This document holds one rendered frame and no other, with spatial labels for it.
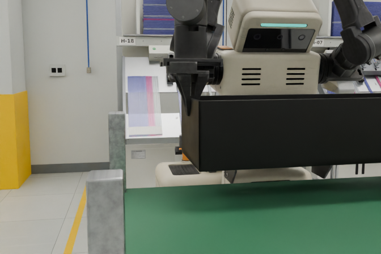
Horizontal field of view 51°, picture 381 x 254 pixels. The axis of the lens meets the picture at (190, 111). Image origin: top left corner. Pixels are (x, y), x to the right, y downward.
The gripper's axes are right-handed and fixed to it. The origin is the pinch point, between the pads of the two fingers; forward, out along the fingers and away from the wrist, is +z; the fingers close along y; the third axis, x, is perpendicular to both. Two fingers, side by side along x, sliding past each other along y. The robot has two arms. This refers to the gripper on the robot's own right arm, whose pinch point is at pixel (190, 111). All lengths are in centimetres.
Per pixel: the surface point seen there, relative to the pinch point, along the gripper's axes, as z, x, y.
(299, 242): 16.1, -20.6, 11.2
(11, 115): 32, 325, -108
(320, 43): -30, 222, 144
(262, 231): 16.0, -16.2, 7.6
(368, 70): -9, 209, 177
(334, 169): 58, 178, 133
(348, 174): 71, 208, 163
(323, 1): -63, 226, 147
